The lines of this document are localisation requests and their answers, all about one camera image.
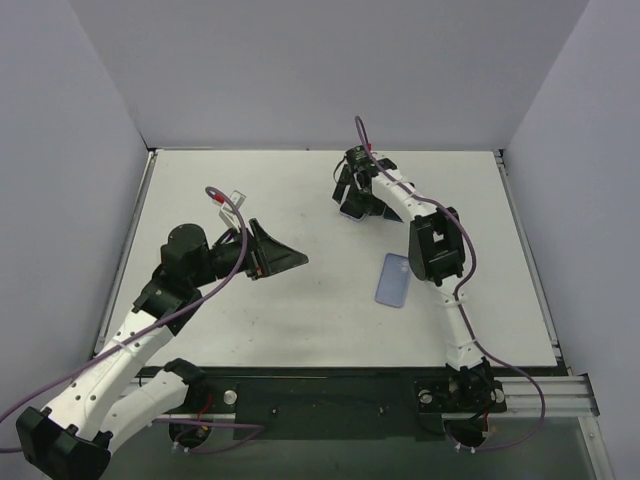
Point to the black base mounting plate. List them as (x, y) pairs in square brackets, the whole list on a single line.
[(356, 423)]

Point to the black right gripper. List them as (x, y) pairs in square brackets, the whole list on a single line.
[(360, 195)]

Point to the lilac phone case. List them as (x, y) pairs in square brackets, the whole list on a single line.
[(393, 283)]

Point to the blue phone black screen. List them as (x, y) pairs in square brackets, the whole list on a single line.
[(389, 214)]

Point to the black phone on table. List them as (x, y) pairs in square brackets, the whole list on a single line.
[(351, 210)]

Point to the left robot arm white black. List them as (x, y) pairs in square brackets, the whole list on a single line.
[(75, 435)]

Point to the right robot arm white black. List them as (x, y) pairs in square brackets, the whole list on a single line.
[(436, 252)]

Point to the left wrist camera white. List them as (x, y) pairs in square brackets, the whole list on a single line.
[(227, 209)]

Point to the aluminium frame rail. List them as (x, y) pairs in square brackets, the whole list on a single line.
[(545, 395)]

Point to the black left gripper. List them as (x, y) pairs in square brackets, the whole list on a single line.
[(257, 248)]

